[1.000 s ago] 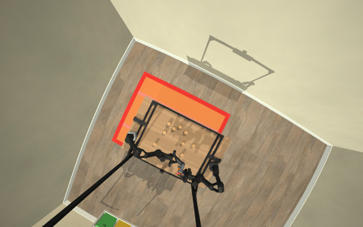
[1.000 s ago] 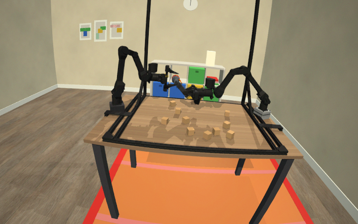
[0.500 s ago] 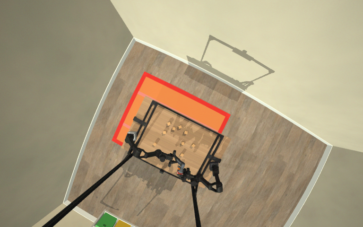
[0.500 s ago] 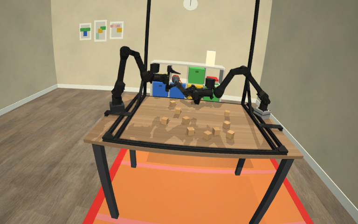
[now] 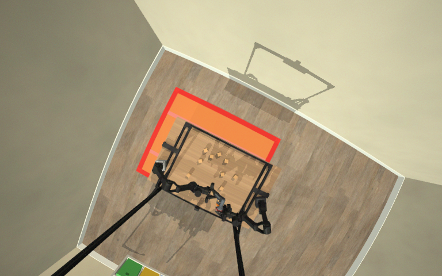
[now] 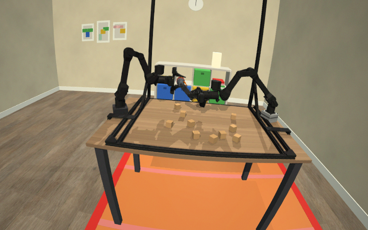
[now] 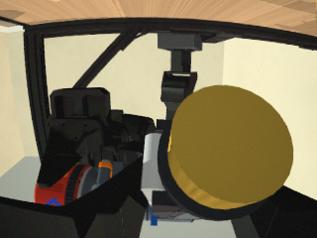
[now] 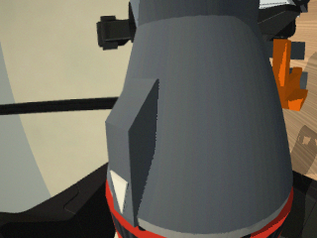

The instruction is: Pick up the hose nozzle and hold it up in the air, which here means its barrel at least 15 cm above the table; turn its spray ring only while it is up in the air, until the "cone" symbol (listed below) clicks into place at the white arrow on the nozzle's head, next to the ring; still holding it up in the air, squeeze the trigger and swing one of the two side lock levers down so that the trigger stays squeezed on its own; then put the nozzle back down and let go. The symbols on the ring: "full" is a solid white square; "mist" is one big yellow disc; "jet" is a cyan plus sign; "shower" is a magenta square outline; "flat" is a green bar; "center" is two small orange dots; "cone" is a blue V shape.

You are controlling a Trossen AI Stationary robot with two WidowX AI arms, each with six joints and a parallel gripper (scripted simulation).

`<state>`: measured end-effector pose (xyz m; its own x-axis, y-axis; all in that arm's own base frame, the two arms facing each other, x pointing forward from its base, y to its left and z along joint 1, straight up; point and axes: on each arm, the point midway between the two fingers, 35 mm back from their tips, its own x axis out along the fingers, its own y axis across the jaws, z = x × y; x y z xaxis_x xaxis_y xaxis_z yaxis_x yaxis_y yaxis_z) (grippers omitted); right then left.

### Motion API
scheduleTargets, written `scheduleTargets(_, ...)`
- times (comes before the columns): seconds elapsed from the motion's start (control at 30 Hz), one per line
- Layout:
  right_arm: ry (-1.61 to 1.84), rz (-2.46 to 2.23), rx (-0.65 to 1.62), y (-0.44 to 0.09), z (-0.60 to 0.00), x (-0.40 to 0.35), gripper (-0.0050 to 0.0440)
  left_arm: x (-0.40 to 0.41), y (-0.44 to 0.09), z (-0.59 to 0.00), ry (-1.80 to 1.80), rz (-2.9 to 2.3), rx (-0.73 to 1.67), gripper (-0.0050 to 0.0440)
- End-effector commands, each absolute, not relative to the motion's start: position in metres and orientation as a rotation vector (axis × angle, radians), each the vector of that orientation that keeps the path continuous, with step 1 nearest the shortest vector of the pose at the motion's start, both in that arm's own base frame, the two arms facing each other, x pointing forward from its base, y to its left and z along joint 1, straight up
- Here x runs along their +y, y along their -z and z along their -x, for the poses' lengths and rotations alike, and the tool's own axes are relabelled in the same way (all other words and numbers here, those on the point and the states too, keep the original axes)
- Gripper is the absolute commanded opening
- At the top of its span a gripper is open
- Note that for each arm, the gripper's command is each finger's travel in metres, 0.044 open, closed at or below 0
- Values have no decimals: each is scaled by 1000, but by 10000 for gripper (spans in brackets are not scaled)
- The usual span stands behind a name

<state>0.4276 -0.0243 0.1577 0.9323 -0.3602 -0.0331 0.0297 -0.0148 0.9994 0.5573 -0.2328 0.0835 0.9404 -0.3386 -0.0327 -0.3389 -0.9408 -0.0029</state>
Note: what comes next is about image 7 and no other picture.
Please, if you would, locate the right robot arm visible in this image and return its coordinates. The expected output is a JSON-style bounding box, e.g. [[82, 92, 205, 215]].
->
[[105, 49, 198, 168]]

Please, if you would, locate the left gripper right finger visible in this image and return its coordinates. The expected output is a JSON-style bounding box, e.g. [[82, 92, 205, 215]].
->
[[231, 185, 317, 238]]

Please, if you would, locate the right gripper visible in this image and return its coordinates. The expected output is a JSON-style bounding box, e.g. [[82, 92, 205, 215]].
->
[[37, 87, 122, 188]]

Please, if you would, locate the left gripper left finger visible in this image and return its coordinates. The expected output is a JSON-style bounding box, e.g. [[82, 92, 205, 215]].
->
[[0, 155, 148, 238]]

